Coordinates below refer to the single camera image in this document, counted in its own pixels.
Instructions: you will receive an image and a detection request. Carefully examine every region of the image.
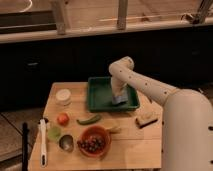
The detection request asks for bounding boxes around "red tomato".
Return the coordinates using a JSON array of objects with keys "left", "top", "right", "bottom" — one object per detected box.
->
[{"left": 57, "top": 113, "right": 69, "bottom": 126}]

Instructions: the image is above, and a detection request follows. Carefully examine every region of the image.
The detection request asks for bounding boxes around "orange bowl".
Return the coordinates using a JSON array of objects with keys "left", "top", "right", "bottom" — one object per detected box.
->
[{"left": 77, "top": 126, "right": 111, "bottom": 158}]

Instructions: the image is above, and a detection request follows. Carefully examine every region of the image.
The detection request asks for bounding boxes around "white handled utensil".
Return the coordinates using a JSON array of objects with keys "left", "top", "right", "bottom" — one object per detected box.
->
[{"left": 40, "top": 118, "right": 47, "bottom": 167}]

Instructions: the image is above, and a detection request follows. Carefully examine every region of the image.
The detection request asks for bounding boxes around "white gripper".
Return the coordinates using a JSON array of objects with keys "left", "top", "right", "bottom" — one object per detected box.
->
[{"left": 111, "top": 77, "right": 127, "bottom": 97}]

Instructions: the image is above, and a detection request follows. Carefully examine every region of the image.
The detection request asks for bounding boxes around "yellow scrub brush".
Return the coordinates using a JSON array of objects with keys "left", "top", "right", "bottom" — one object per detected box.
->
[{"left": 135, "top": 113, "right": 158, "bottom": 128}]

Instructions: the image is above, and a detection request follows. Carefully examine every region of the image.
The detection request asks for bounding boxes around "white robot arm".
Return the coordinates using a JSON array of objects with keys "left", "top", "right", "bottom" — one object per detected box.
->
[{"left": 109, "top": 57, "right": 213, "bottom": 171}]

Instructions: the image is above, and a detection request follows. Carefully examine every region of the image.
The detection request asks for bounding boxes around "blue sponge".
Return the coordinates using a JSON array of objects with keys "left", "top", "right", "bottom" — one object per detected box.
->
[{"left": 112, "top": 94, "right": 128, "bottom": 105}]

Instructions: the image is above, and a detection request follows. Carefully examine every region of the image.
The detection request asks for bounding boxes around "light green lettuce piece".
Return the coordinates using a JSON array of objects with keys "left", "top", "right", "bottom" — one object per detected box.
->
[{"left": 47, "top": 126, "right": 61, "bottom": 142}]

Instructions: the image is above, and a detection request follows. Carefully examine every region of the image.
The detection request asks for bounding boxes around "white lidded jar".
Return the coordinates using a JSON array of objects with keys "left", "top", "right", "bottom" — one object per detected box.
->
[{"left": 55, "top": 89, "right": 71, "bottom": 106}]

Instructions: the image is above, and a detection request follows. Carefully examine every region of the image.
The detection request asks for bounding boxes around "black pole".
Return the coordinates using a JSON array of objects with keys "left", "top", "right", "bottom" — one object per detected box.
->
[{"left": 22, "top": 122, "right": 29, "bottom": 171}]

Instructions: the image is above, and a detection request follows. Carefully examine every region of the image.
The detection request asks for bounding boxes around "green plastic tray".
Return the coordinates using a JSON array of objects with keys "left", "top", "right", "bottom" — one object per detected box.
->
[{"left": 87, "top": 77, "right": 140, "bottom": 112}]

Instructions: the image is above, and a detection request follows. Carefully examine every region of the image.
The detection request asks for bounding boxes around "dark grapes bunch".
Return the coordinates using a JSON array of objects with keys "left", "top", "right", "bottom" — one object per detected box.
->
[{"left": 77, "top": 136, "right": 105, "bottom": 152}]

